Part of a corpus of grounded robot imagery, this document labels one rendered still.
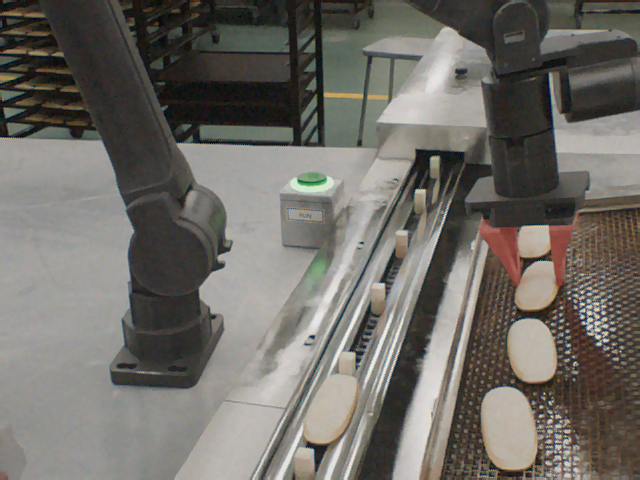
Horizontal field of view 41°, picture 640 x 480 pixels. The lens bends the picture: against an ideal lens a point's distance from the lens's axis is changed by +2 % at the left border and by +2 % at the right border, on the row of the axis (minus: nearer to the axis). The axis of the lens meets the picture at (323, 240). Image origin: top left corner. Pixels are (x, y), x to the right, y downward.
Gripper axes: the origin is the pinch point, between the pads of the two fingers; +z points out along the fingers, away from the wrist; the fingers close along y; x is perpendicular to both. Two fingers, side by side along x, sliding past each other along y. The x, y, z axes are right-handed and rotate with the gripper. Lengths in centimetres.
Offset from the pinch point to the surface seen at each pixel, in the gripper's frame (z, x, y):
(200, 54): 12, -237, 177
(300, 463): 1.7, 27.7, 13.5
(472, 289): 1.0, 0.8, 6.2
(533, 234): 0.2, -10.4, 2.1
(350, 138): 73, -302, 146
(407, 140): -1.7, -42.3, 25.4
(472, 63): -3, -82, 24
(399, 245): 2.6, -14.0, 18.6
